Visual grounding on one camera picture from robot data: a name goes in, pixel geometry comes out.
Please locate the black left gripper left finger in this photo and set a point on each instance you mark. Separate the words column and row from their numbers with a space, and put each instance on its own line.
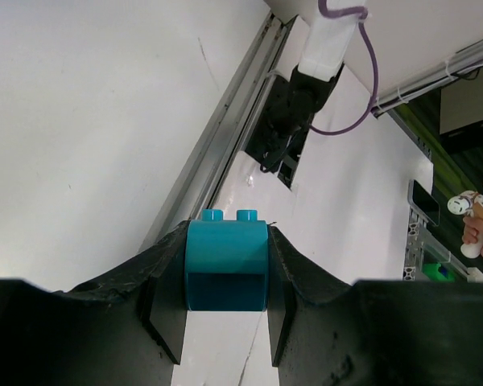
column 124, row 327

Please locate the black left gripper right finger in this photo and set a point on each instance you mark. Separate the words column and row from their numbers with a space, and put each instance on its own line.
column 326, row 332

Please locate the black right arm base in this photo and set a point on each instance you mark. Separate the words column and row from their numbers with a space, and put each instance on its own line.
column 279, row 135

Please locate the green printed part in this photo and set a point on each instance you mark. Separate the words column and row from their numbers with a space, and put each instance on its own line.
column 437, row 272

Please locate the person hand with controller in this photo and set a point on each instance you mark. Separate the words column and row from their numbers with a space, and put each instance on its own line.
column 469, row 204

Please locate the smartphone on frame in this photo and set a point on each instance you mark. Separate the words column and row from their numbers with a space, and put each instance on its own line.
column 423, row 203

